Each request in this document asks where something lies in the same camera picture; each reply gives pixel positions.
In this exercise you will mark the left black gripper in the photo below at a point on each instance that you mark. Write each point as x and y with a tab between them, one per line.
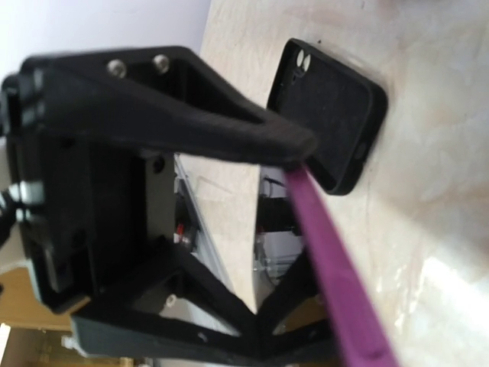
92	174

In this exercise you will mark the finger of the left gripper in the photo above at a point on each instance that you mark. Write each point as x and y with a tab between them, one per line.
172	107
114	324

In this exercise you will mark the black phone red edge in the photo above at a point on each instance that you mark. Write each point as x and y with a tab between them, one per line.
359	333

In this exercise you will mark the black phone case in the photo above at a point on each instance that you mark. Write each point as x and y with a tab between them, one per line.
342	107

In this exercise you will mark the front aluminium rail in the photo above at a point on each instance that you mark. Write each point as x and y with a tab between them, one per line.
225	196

